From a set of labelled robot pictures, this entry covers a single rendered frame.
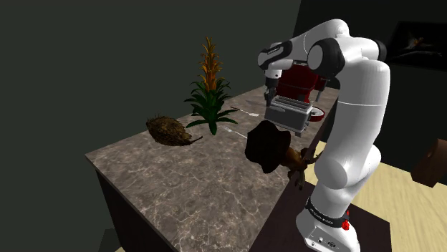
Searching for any red stand mixer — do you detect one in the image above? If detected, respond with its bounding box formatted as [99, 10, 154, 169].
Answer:
[274, 62, 331, 123]

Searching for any silver toaster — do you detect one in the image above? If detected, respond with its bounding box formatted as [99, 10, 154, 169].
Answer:
[264, 95, 314, 137]

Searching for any white spoon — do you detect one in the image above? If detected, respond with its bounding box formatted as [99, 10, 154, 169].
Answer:
[229, 105, 260, 117]

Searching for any white fork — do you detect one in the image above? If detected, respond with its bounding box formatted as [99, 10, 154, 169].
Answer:
[223, 125, 249, 140]

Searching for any dark brown tree figure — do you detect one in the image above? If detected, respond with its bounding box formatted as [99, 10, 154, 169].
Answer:
[244, 120, 321, 191]

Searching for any green plant with orange flower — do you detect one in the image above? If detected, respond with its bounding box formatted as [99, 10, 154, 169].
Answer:
[183, 36, 239, 136]

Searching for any brown spiky husk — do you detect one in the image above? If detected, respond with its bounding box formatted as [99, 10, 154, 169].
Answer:
[145, 114, 203, 147]

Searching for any marble top dark counter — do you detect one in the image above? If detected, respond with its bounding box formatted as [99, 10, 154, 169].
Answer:
[84, 84, 342, 252]

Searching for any dark robot stand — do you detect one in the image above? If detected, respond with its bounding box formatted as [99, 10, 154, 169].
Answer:
[249, 180, 393, 252]

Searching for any brown box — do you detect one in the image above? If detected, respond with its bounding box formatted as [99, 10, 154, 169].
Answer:
[410, 137, 447, 189]

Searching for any dark wall picture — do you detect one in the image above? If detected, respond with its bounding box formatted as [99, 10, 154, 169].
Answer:
[385, 20, 447, 72]

